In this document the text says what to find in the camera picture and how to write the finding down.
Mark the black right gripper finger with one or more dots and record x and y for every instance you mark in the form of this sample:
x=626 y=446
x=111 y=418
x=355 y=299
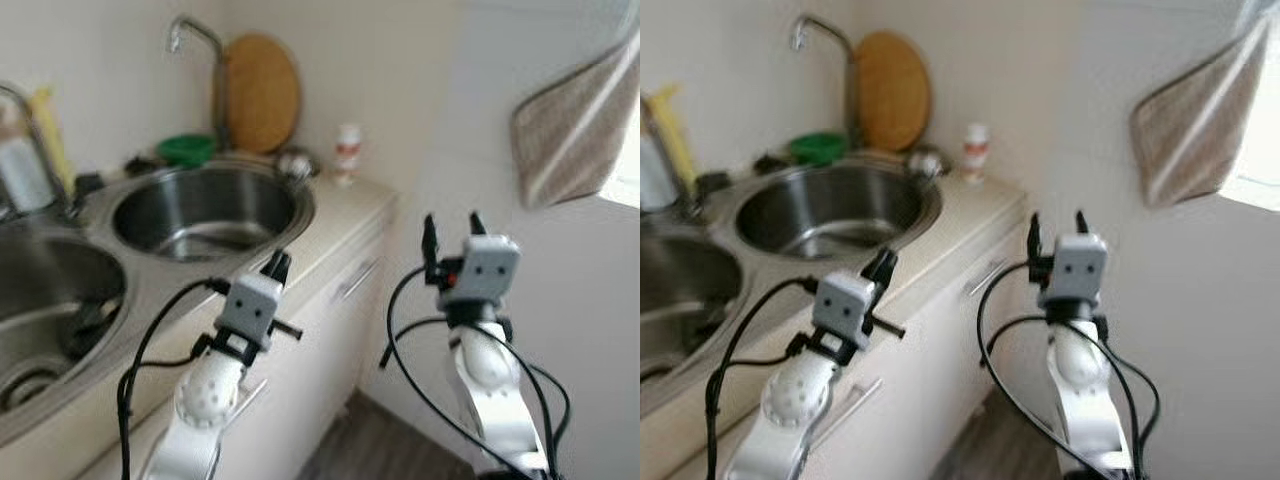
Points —
x=431 y=250
x=478 y=227
x=1035 y=250
x=1082 y=225

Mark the cream cabinet door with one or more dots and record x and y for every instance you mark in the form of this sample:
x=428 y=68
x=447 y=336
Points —
x=340 y=340
x=900 y=420
x=960 y=350
x=280 y=410

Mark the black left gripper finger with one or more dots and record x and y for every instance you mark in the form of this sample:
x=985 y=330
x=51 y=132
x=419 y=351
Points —
x=871 y=270
x=284 y=268
x=269 y=270
x=889 y=268

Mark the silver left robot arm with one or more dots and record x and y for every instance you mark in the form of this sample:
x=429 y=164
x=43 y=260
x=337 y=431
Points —
x=795 y=400
x=205 y=400

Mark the tall steel faucet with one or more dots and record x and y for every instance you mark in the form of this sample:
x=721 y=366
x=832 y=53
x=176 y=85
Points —
x=851 y=100
x=222 y=100

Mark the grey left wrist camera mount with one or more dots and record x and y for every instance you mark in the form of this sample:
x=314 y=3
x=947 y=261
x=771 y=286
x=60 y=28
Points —
x=843 y=305
x=248 y=308

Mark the black sink plug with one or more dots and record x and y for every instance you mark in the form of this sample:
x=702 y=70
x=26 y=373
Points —
x=770 y=163
x=140 y=165

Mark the beige hanging towel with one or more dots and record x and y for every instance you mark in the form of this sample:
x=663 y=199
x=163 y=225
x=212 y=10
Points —
x=570 y=130
x=1190 y=130

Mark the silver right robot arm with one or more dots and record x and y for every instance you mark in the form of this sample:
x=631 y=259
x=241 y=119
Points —
x=490 y=370
x=1078 y=370

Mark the white bottle with red label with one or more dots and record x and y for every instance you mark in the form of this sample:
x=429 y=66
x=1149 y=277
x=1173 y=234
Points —
x=975 y=153
x=347 y=155

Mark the plain white plastic bottle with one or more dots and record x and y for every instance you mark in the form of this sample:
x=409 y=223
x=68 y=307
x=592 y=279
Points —
x=655 y=175
x=22 y=175

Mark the green plastic bowl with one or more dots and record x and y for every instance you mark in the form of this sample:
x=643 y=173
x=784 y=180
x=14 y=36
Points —
x=818 y=149
x=187 y=150

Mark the round wooden cutting board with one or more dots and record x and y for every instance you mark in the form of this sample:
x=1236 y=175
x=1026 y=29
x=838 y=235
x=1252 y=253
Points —
x=262 y=95
x=893 y=92

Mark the stainless steel double sink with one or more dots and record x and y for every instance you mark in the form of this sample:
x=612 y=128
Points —
x=830 y=210
x=200 y=215

